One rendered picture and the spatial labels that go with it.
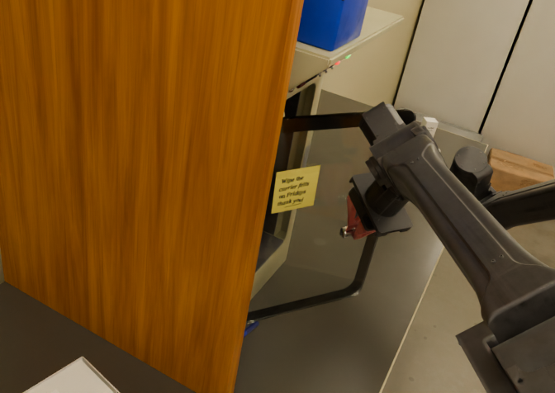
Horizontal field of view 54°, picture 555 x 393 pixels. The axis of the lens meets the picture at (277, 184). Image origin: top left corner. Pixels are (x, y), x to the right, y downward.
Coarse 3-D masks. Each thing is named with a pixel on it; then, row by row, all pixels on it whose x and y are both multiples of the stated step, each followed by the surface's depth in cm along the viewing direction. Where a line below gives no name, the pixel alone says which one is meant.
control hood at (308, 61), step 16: (368, 16) 85; (384, 16) 86; (400, 16) 88; (368, 32) 76; (384, 32) 81; (304, 48) 65; (352, 48) 69; (304, 64) 65; (320, 64) 64; (304, 80) 66
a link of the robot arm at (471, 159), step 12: (456, 156) 97; (468, 156) 97; (480, 156) 97; (456, 168) 97; (468, 168) 96; (480, 168) 96; (468, 180) 98; (480, 180) 95; (480, 192) 100; (492, 192) 102
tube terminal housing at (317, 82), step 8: (312, 80) 95; (320, 80) 99; (296, 88) 89; (304, 88) 100; (312, 88) 101; (320, 88) 100; (288, 96) 87; (304, 96) 102; (312, 96) 102; (304, 104) 103; (312, 104) 100; (304, 112) 104; (312, 112) 101
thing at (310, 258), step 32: (288, 128) 77; (320, 128) 80; (352, 128) 83; (288, 160) 80; (320, 160) 83; (352, 160) 86; (320, 192) 87; (288, 224) 88; (320, 224) 91; (288, 256) 92; (320, 256) 96; (352, 256) 100; (256, 288) 92; (288, 288) 96; (320, 288) 101; (352, 288) 105; (256, 320) 97
